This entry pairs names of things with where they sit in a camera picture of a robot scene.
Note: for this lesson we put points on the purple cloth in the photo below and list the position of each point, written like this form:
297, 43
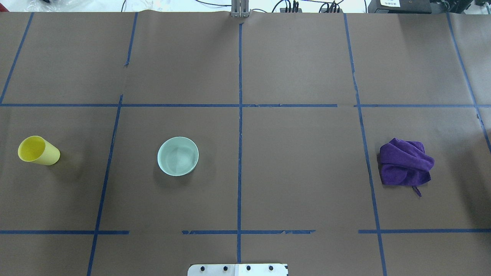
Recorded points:
405, 163

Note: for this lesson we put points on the yellow plastic cup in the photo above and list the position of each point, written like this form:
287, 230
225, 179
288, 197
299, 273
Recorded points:
37, 150

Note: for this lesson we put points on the black computer box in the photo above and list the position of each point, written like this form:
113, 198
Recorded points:
400, 6

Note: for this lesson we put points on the mint green bowl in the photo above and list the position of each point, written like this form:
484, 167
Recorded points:
178, 156

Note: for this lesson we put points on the aluminium frame post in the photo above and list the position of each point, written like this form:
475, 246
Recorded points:
240, 8

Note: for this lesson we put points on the white camera pedestal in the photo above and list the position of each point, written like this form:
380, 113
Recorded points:
251, 269

